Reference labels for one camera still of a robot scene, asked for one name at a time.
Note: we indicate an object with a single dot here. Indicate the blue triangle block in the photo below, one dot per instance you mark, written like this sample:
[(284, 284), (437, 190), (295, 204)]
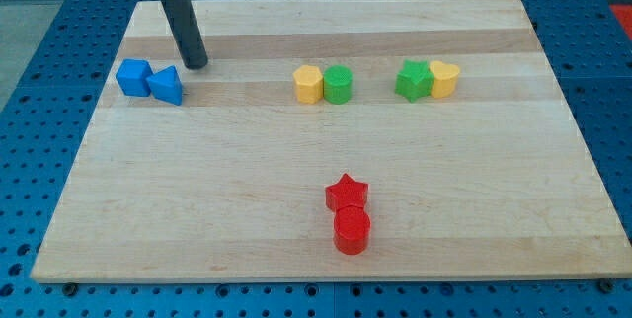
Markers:
[(166, 86)]

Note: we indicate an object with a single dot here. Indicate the blue cube block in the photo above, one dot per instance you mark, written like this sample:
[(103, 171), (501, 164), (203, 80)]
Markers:
[(132, 77)]

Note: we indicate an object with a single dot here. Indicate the red star block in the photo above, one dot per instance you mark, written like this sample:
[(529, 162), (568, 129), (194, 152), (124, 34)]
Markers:
[(345, 193)]

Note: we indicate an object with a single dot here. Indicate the yellow pentagon block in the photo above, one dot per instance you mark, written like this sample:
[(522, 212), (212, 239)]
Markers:
[(308, 84)]

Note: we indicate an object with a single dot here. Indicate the green cylinder block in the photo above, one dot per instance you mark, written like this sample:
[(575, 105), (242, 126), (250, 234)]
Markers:
[(338, 81)]

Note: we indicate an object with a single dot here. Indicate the light wooden board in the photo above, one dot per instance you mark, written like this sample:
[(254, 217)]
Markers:
[(493, 182)]

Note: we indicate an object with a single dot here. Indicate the red cylinder block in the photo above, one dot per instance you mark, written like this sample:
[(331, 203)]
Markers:
[(351, 230)]

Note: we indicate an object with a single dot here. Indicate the green star block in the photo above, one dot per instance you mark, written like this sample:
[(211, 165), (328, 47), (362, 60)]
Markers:
[(414, 80)]

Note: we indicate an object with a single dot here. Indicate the yellow heart block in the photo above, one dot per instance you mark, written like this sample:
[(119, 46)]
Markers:
[(445, 78)]

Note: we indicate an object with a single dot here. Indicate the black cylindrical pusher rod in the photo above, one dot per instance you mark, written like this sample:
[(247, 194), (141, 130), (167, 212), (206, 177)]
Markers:
[(186, 33)]

